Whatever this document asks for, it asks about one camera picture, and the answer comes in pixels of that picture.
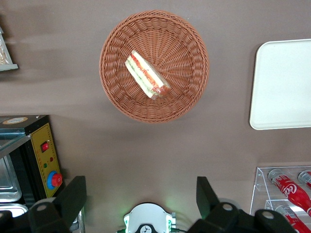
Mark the black food warmer cabinet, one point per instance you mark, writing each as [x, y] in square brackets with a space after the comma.
[42, 145]

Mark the brown round wicker basket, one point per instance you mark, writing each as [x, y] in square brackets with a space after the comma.
[179, 48]

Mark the triangle sandwich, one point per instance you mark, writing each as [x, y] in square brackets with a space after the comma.
[145, 74]

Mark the steel food pan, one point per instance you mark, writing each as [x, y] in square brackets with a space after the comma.
[8, 179]
[12, 210]

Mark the red cola bottle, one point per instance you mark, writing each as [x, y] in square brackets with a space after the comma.
[294, 218]
[291, 191]
[306, 178]

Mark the cream plastic tray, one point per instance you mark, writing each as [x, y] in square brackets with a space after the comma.
[284, 85]

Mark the clear bag of fried snacks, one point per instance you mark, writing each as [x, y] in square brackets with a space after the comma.
[3, 53]

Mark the clear acrylic bottle rack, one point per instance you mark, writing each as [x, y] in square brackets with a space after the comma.
[262, 184]

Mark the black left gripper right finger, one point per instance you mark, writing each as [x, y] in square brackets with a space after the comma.
[206, 196]

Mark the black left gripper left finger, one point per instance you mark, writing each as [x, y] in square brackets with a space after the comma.
[73, 194]

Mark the grey snack tray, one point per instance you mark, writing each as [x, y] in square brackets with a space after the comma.
[9, 66]

